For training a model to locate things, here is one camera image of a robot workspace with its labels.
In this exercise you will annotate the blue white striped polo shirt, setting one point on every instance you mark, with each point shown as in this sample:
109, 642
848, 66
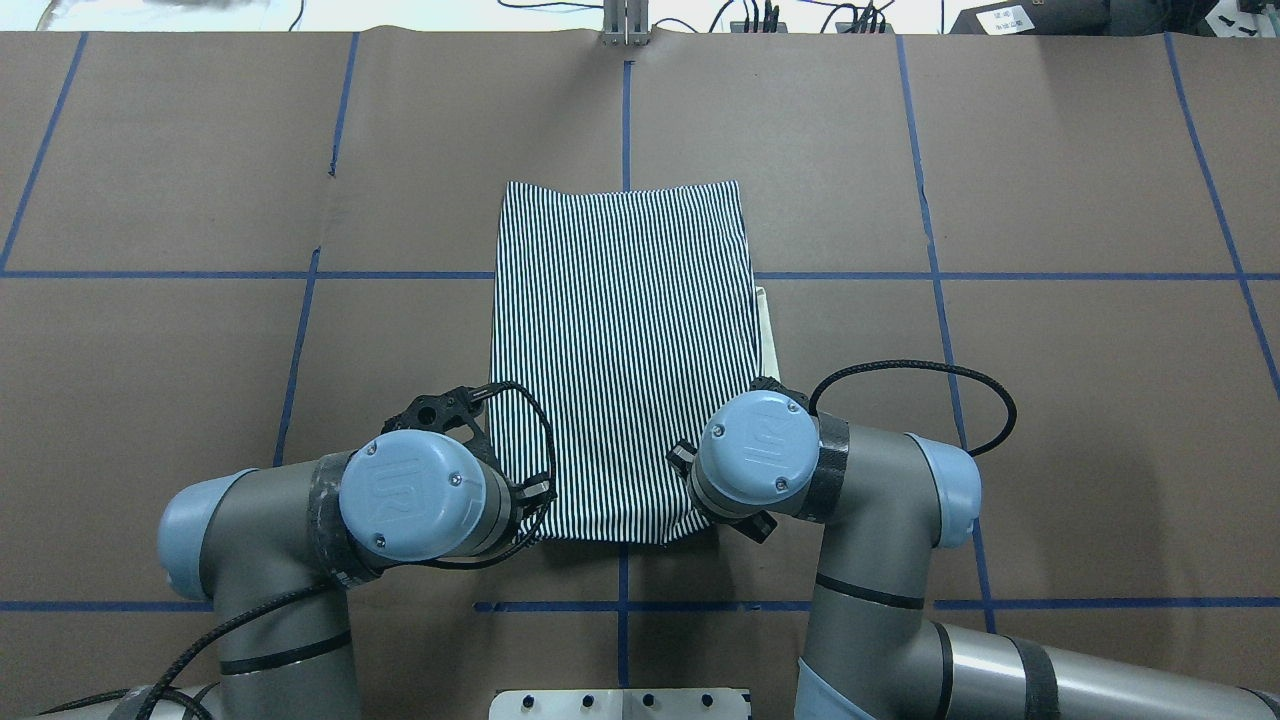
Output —
631, 318

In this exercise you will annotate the aluminium frame post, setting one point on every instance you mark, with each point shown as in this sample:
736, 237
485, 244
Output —
625, 23

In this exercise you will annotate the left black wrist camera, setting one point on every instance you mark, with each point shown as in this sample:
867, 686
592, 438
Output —
457, 408

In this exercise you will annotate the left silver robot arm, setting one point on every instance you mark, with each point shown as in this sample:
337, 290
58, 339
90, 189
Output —
276, 551

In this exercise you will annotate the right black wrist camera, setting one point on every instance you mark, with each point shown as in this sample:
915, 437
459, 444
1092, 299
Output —
767, 383

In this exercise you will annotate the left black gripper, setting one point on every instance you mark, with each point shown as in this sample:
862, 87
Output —
533, 491

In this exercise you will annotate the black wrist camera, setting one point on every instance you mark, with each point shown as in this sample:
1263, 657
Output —
457, 408
767, 383

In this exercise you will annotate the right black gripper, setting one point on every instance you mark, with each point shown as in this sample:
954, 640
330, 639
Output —
757, 526

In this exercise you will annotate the black box with white label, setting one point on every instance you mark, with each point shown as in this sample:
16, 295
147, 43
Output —
1047, 18

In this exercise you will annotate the white mounting column with base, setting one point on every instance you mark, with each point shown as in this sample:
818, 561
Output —
624, 703

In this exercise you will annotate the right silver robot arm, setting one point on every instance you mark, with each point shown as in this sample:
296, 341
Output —
886, 501

